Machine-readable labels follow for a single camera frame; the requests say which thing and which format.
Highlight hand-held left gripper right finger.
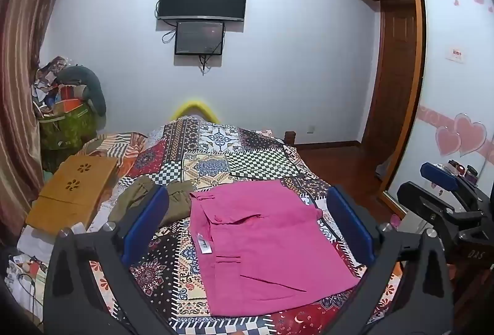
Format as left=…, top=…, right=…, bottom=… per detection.
left=326, top=184, right=453, bottom=335

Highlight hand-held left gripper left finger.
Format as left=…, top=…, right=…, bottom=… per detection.
left=44, top=184, right=174, bottom=335

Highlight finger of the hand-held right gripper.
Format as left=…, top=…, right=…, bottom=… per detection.
left=420, top=162, right=481, bottom=204
left=397, top=182, right=483, bottom=231

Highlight pink pants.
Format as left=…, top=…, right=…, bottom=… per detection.
left=188, top=180, right=360, bottom=317

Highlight olive green pants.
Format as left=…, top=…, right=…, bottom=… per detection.
left=108, top=176, right=194, bottom=229

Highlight wooden wardrobe with heart door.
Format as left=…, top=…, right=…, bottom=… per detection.
left=380, top=0, right=494, bottom=206

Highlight wooden lap table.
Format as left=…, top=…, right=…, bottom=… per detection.
left=25, top=155, right=119, bottom=237

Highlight orange striped patchwork quilt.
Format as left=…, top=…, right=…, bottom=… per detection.
left=79, top=132, right=149, bottom=181

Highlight patchwork printed blanket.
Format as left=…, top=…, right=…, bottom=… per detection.
left=83, top=116, right=402, bottom=335

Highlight pile of white papers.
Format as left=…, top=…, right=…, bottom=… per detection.
left=4, top=227, right=55, bottom=316

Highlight dark grey plush cushion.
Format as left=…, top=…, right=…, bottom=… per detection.
left=58, top=65, right=107, bottom=117

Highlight pile of mixed clutter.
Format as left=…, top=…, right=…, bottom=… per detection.
left=31, top=56, right=83, bottom=119

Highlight striped brown curtain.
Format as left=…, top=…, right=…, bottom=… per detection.
left=0, top=0, right=78, bottom=243

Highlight small black wall monitor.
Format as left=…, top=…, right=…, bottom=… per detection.
left=174, top=21, right=225, bottom=56

